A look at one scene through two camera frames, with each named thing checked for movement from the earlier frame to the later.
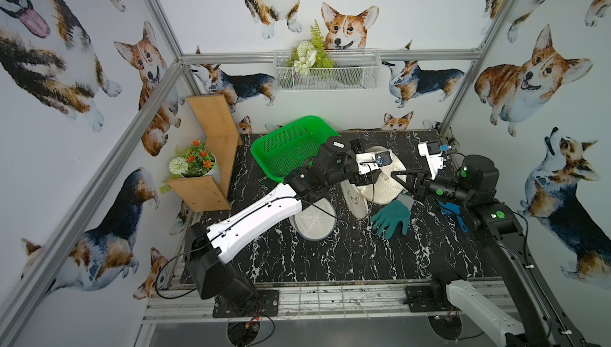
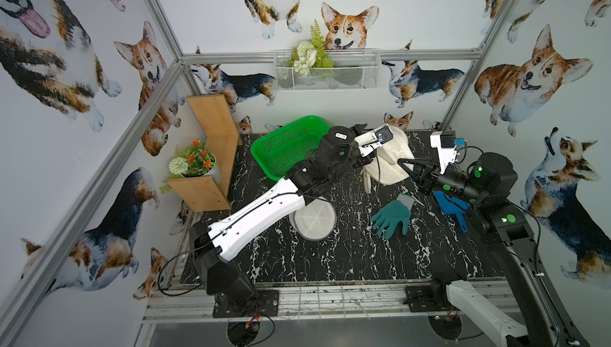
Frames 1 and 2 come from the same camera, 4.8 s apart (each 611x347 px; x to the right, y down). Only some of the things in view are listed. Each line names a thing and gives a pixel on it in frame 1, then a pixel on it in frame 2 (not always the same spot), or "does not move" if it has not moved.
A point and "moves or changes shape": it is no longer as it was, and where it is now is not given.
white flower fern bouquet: [309, 54] does not move
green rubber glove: [387, 219] does not move
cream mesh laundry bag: [381, 190] moves or changes shape
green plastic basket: [289, 146] does not move
